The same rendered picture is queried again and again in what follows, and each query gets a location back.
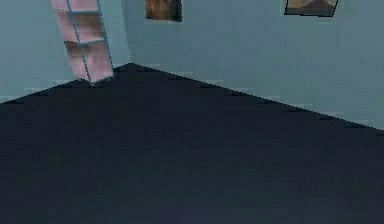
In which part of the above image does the tan and brown framed picture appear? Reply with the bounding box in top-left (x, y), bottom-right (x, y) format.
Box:
top-left (283, 0), bottom-right (340, 18)

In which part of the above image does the brown framed wall picture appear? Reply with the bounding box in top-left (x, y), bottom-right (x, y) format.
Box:
top-left (144, 0), bottom-right (184, 23)

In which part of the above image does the pink shelf with blue frame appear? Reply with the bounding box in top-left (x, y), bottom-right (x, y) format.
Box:
top-left (49, 0), bottom-right (115, 87)

